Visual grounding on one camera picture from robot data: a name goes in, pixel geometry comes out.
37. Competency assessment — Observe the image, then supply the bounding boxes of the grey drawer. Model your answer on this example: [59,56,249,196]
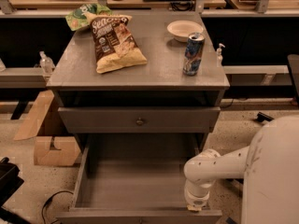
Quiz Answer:
[58,106,220,133]
[57,133,222,224]

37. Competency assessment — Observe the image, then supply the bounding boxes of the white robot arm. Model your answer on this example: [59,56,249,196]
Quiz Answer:
[184,115,299,224]

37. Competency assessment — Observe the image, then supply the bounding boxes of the grey top drawer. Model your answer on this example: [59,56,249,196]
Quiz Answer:
[58,106,220,133]

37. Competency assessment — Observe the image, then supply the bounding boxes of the grey drawer cabinet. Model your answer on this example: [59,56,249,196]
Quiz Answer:
[46,10,230,185]

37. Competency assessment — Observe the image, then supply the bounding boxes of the black rolling stand base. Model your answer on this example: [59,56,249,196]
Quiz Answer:
[256,112,273,122]

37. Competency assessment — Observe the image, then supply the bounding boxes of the small pump bottle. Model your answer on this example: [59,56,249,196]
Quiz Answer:
[216,43,225,66]

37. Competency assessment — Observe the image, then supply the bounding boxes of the cardboard box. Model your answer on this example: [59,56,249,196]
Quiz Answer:
[14,91,80,167]

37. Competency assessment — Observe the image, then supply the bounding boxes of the blue drink can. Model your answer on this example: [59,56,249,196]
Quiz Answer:
[183,32,205,76]

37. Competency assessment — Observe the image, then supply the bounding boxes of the brown yellow chip bag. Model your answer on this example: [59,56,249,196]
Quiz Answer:
[87,14,148,74]

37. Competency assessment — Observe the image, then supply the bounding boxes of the white bowl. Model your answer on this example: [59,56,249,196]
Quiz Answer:
[167,21,204,42]

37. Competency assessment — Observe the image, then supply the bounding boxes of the black equipment left corner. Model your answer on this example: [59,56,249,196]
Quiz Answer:
[0,157,30,224]

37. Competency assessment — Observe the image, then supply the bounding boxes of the clear sanitizer bottle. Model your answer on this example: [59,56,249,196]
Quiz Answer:
[39,51,55,74]

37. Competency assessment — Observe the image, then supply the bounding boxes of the green snack bag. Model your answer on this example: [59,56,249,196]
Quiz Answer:
[65,4,112,31]

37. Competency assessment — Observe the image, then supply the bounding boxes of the black cable on floor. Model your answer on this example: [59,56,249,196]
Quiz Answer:
[41,190,75,224]

